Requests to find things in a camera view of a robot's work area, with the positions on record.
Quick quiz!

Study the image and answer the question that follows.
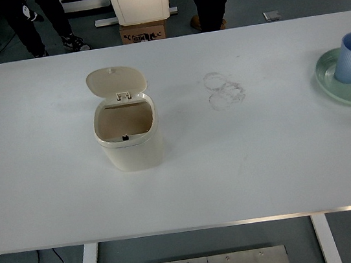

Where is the grey floor socket box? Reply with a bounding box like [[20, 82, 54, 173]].
[[262, 10, 282, 23]]

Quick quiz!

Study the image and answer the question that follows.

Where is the cream lidded trash bin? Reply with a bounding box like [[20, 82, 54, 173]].
[[84, 61, 169, 177]]

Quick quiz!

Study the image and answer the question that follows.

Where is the tall white cabinet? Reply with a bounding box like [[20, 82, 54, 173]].
[[107, 0, 174, 29]]

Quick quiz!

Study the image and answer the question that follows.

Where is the printed cardboard box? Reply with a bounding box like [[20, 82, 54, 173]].
[[119, 18, 170, 45]]

